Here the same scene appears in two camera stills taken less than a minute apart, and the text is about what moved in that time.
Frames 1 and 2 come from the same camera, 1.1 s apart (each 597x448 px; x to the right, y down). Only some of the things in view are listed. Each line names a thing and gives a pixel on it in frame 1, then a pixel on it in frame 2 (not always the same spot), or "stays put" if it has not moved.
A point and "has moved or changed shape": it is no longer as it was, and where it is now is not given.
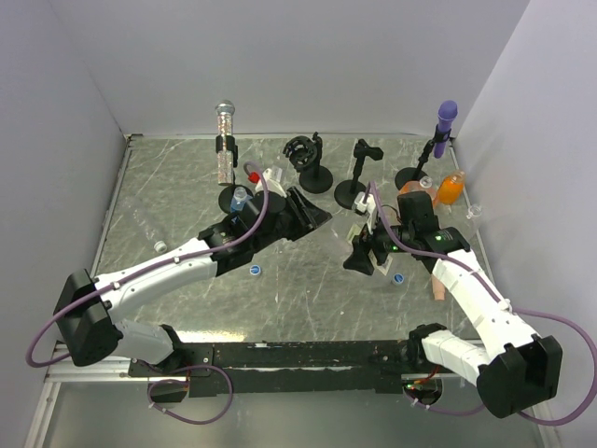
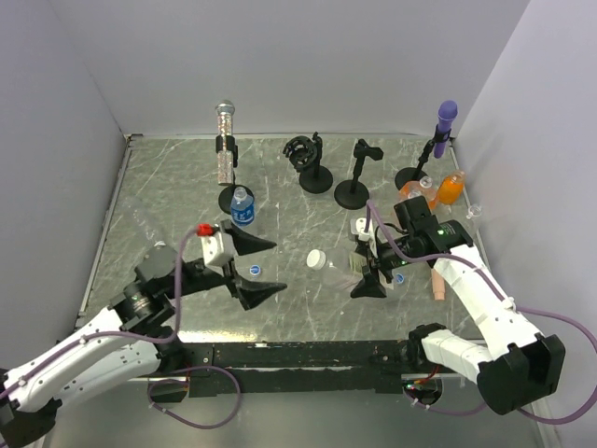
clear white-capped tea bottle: (383, 268) has moved or changed shape
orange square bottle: (423, 185) stays put
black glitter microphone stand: (226, 196) stays put
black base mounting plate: (289, 368) stays put
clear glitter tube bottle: (225, 119) stays put
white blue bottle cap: (255, 270) stays put
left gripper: (312, 216) to (252, 292)
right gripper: (358, 259) to (369, 286)
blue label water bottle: (240, 199) stays put
